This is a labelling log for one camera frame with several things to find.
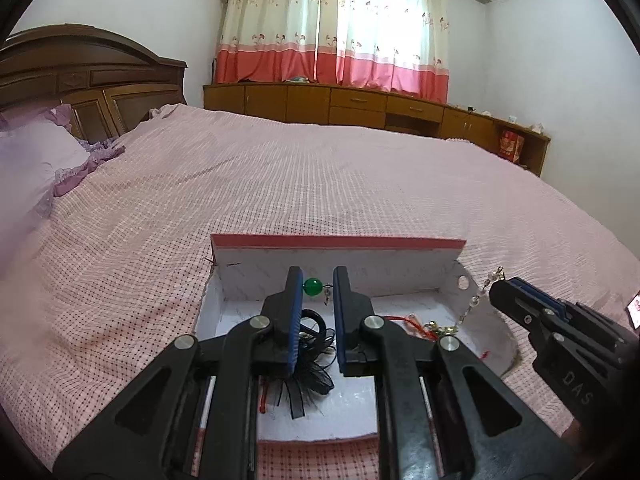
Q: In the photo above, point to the white gift box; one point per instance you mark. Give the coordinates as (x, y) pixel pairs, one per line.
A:
(350, 260)

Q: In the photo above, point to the green bead earring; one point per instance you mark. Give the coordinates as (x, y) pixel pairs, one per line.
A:
(313, 287)

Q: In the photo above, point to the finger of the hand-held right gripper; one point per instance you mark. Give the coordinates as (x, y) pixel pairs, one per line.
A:
(515, 305)
(540, 300)

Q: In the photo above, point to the cream and red curtain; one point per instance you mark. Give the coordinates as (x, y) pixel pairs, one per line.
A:
(330, 25)

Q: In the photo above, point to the purple floral pillow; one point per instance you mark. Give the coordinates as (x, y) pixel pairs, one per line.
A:
(35, 170)

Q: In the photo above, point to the black feather hair accessory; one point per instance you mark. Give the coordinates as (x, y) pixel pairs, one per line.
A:
(310, 375)

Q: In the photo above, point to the pink checked bedspread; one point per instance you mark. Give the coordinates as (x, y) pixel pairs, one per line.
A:
(300, 180)

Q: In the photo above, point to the red gift box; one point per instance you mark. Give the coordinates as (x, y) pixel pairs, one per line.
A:
(512, 145)

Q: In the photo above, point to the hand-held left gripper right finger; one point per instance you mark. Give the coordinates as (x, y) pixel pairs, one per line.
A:
(340, 305)

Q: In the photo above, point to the brown wooden cabinet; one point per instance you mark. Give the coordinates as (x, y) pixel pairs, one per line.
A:
(360, 105)

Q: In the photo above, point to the brown wooden headboard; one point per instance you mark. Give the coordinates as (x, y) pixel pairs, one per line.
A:
(100, 80)

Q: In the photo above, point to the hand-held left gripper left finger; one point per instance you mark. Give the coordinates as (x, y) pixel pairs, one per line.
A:
(296, 305)

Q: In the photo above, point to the crystal dangle earring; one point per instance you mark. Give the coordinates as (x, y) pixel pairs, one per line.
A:
(480, 292)

